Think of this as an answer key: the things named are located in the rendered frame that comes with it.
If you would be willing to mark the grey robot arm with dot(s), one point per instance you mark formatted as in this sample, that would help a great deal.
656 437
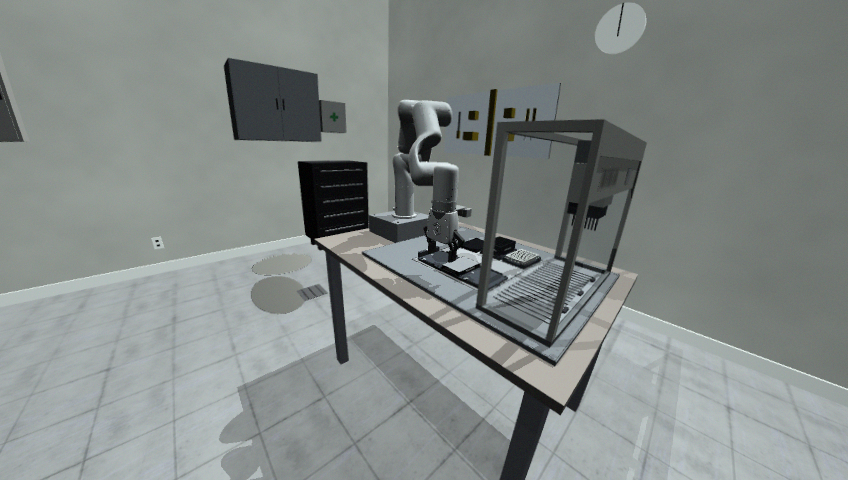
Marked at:
442 176

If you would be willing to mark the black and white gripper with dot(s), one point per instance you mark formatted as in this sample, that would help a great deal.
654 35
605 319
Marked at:
443 227

